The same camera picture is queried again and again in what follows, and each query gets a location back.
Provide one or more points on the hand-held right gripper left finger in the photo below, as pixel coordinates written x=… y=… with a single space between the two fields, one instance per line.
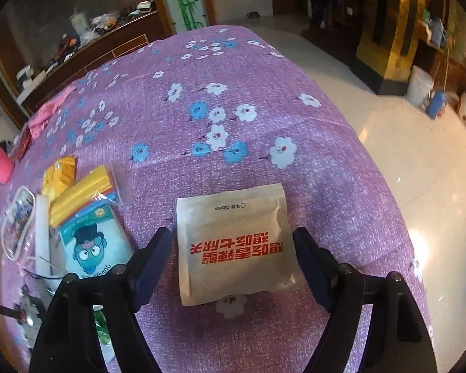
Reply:
x=151 y=268

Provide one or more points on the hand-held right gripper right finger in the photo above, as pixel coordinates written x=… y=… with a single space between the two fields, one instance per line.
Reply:
x=314 y=272

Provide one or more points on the cartoon print tissue pack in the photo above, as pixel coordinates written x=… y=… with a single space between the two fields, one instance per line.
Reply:
x=97 y=241

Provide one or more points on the white glove packet red print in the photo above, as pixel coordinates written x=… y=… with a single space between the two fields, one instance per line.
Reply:
x=237 y=248

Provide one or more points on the green and white packet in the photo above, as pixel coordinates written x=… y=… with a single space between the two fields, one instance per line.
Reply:
x=103 y=330

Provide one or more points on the yellow packets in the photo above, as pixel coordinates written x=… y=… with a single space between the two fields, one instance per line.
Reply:
x=81 y=194

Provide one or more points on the purple floral cloth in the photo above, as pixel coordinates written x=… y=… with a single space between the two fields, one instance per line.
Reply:
x=295 y=143

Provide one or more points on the yellow packet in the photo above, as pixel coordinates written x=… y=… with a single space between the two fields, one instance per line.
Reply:
x=60 y=175

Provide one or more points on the metal electric motor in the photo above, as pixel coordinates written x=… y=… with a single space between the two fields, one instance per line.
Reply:
x=23 y=311

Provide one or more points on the clear zip pouch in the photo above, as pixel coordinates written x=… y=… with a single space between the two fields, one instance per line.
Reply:
x=19 y=221

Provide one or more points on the red box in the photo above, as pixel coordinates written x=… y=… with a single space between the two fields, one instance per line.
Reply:
x=23 y=143

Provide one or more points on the pink cloth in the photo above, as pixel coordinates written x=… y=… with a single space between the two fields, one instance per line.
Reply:
x=48 y=112

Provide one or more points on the blue thermos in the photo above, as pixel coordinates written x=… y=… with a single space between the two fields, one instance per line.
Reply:
x=436 y=104

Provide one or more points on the white plastic bucket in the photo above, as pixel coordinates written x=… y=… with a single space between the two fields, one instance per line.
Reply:
x=418 y=85

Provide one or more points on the wooden glass cabinet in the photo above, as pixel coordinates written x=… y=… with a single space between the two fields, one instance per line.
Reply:
x=112 y=46

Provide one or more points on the wooden sideboard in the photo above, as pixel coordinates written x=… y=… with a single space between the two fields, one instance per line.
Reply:
x=454 y=70

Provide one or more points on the gold and black pillar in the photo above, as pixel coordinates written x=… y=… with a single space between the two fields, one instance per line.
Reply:
x=388 y=35

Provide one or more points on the white plastic jug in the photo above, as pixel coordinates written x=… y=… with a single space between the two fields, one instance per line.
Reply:
x=79 y=21

